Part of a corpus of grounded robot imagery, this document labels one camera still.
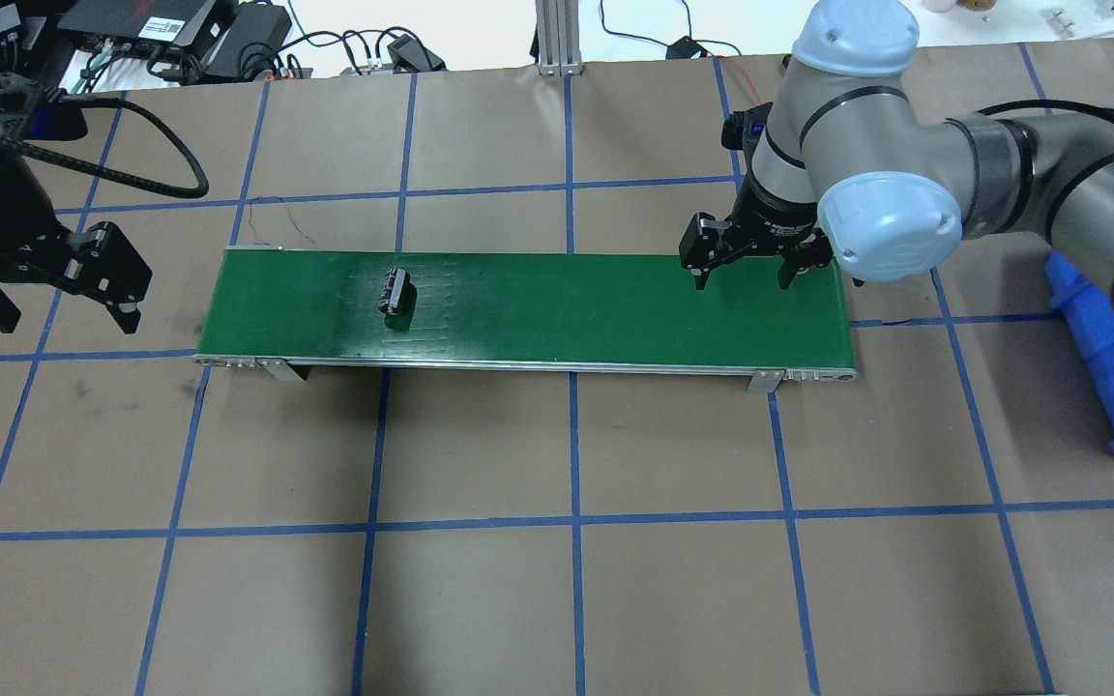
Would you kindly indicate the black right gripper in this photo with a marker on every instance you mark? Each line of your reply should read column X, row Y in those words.
column 772, row 217

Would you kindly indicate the black capacitor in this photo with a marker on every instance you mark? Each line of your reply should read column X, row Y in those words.
column 399, row 295

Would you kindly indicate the green conveyor belt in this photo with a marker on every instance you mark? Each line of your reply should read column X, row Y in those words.
column 281, row 309

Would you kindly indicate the black electronics box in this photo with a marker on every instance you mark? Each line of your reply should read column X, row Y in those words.
column 176, row 27

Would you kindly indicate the aluminium frame post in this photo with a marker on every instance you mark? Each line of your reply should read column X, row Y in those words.
column 557, row 47

